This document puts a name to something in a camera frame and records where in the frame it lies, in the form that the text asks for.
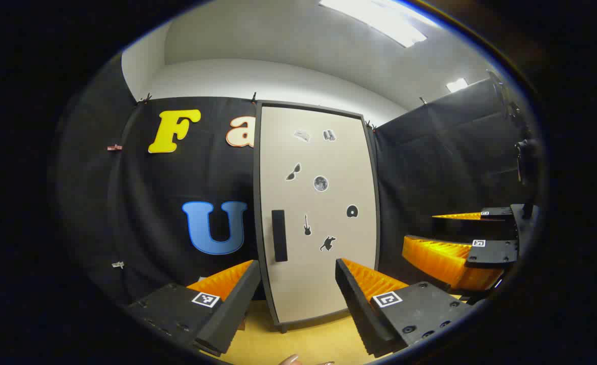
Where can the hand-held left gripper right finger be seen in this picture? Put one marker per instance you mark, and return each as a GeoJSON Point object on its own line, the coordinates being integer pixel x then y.
{"type": "Point", "coordinates": [359, 309]}

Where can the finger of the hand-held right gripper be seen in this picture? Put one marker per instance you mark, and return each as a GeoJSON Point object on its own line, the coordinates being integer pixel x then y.
{"type": "Point", "coordinates": [496, 213]}
{"type": "Point", "coordinates": [491, 253]}

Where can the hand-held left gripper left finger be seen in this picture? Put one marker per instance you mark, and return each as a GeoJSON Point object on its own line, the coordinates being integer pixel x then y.
{"type": "Point", "coordinates": [230, 309]}

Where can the dark grey cabinet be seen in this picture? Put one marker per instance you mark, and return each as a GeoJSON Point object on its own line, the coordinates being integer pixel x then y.
{"type": "Point", "coordinates": [257, 203]}

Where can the small ceiling light panel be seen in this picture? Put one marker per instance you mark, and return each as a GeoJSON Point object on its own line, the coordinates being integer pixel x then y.
{"type": "Point", "coordinates": [457, 85]}

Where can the black backdrop cloth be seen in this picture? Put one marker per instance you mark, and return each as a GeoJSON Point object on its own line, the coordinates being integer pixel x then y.
{"type": "Point", "coordinates": [141, 203]}

